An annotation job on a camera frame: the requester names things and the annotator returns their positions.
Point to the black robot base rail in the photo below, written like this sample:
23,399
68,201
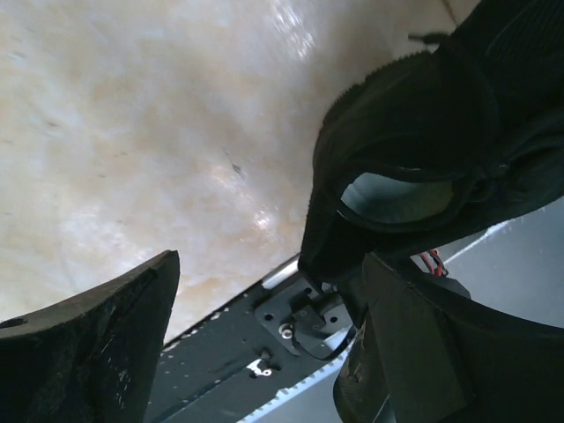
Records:
269,338

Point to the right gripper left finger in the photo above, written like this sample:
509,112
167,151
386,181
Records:
92,357

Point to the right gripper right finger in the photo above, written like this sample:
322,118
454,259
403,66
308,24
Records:
427,352

